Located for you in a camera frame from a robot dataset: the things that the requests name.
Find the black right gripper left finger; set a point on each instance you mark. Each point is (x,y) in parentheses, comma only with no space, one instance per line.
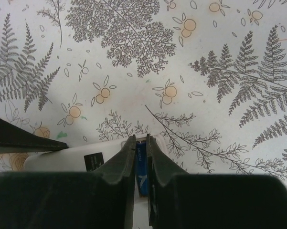
(101,199)

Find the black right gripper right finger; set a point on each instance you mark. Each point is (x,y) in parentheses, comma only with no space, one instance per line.
(179,200)

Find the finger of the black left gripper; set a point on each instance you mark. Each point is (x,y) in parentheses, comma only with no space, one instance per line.
(16,140)

